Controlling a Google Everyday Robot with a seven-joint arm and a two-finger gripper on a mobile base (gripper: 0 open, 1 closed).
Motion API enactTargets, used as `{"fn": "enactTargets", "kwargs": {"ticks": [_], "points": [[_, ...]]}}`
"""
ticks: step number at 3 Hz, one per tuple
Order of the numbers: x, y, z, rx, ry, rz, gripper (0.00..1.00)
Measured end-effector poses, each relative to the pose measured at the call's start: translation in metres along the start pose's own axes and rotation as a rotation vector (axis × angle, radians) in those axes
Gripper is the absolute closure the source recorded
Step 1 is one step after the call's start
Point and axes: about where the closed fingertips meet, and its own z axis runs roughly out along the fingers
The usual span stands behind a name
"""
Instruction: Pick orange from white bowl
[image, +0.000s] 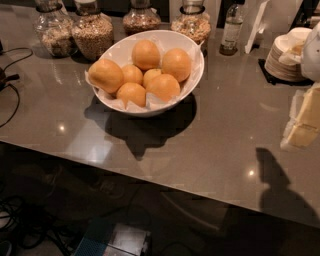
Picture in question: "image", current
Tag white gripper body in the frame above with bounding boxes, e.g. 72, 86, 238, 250
301, 22, 320, 82

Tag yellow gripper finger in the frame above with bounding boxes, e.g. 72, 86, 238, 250
280, 90, 304, 151
296, 87, 320, 147

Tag large orange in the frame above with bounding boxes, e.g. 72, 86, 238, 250
88, 59, 124, 94

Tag white paper bowl liner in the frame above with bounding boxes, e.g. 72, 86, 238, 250
84, 34, 205, 114

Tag white ceramic bowl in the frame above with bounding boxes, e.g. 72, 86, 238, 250
88, 29, 206, 118

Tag black plate mat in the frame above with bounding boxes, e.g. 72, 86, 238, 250
258, 59, 313, 87

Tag stack of white plates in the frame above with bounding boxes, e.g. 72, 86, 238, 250
264, 27, 311, 82

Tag white card stand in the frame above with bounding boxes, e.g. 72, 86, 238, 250
245, 0, 269, 54

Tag glass bottle white label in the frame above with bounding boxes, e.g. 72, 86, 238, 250
219, 0, 245, 56

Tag glass jar mixed muesli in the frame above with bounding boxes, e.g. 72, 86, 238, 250
171, 0, 211, 44

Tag orange right back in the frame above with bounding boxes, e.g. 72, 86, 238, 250
162, 48, 191, 82

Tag orange front right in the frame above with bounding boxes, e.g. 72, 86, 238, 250
146, 74, 181, 102

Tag small orange centre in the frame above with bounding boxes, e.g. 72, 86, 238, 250
143, 69, 162, 87

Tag orange top back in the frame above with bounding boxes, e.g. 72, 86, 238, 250
131, 39, 160, 70

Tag orange front left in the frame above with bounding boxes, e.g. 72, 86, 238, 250
116, 82, 146, 107

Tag glass jar brown granola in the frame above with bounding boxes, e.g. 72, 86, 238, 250
123, 0, 161, 35

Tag glass jar round grains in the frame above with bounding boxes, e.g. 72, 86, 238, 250
72, 0, 114, 61

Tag metal box under table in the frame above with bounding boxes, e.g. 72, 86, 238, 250
73, 218, 151, 256

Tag glass jar pale cereal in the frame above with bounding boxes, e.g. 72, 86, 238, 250
33, 0, 77, 58

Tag black cables on floor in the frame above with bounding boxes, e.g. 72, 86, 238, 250
0, 181, 81, 256

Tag black cable on table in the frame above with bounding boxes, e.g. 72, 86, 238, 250
0, 39, 34, 129

